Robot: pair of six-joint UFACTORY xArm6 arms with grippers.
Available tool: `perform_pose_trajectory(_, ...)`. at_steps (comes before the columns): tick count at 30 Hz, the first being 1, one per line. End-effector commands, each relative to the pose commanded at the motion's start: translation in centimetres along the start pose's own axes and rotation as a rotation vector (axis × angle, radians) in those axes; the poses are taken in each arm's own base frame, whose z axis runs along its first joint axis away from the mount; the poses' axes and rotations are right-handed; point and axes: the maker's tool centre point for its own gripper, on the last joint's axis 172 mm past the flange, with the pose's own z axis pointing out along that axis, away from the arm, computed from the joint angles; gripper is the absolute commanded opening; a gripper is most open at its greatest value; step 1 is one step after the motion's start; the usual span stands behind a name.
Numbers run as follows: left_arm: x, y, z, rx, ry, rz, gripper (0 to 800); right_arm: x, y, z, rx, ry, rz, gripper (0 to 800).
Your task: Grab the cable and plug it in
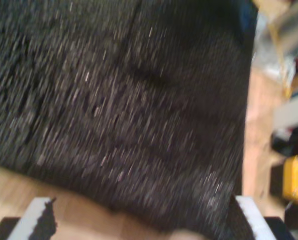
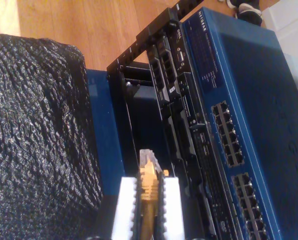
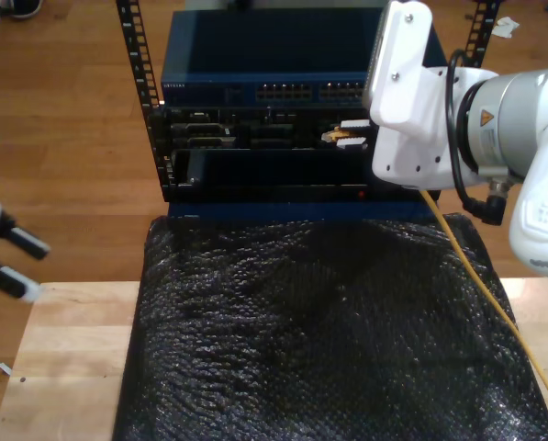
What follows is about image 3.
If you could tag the black rack server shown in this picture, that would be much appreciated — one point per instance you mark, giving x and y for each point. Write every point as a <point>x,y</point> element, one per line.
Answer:
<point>255,133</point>

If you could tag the black bubble wrap mat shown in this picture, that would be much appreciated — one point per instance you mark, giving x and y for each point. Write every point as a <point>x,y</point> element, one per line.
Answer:
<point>301,344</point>

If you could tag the black rack frame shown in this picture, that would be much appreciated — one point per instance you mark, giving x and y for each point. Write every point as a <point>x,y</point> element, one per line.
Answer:
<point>133,55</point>

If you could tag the blue base panel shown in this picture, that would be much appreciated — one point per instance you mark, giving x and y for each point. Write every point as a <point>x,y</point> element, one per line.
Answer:
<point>301,211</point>

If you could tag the blue network switch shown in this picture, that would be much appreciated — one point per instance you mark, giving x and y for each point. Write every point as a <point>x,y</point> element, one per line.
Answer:
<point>278,46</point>

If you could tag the white crumpled paper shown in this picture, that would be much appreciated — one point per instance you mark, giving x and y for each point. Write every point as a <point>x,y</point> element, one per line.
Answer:
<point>505,28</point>

